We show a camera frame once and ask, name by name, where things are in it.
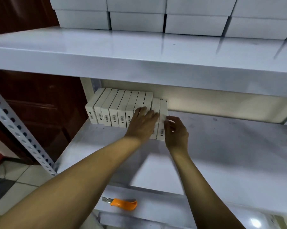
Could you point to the white metal shelving rack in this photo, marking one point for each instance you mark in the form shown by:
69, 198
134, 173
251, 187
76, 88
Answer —
181, 59

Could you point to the orange utility knife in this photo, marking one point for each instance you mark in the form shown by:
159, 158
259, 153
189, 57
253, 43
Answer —
124, 204

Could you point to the person's left hand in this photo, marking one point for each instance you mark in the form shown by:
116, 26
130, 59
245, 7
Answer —
142, 125

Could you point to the person's left forearm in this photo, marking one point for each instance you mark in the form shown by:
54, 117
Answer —
62, 188

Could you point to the dark wooden door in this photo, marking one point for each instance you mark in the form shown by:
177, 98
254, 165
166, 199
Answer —
38, 102

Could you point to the person's right hand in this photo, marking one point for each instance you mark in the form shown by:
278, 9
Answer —
177, 138

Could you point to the row of slim white boxes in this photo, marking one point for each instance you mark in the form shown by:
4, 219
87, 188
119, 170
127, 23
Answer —
110, 107

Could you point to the slim white tabbed box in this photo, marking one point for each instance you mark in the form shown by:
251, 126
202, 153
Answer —
163, 109
156, 103

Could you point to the tidy row of white boxes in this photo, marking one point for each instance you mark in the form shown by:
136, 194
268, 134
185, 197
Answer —
181, 16

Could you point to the person's right forearm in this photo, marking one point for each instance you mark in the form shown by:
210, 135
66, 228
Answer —
205, 193

